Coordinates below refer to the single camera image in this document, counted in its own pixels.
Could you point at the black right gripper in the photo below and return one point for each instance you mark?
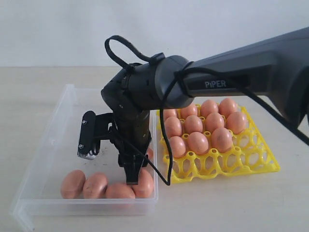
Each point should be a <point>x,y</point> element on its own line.
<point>136,138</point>

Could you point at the brown egg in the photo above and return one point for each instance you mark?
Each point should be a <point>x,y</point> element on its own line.
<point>169,113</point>
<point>95,186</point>
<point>119,191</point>
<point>213,121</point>
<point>150,153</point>
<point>227,106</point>
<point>236,122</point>
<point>208,107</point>
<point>173,127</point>
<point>72,184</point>
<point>188,111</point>
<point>193,124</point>
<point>178,146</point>
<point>198,143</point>
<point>221,139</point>
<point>145,185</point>

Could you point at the yellow plastic egg tray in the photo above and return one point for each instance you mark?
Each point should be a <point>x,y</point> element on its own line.
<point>250,154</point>

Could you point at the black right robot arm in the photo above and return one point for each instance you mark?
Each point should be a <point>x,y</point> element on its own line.
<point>273,72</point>

